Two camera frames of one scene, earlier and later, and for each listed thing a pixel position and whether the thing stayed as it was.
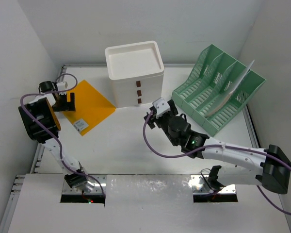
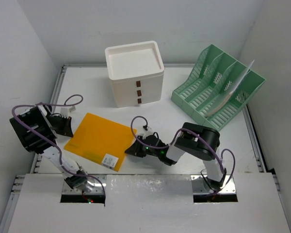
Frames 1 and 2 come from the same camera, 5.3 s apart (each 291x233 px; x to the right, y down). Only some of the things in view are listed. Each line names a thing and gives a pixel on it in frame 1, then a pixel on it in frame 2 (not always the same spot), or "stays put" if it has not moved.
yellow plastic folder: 91,108 to 101,141
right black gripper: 174,112 to 135,149
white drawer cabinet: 136,71 stays put
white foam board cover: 145,204 stays put
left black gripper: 67,107 to 67,130
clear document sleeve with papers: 224,99 stays put
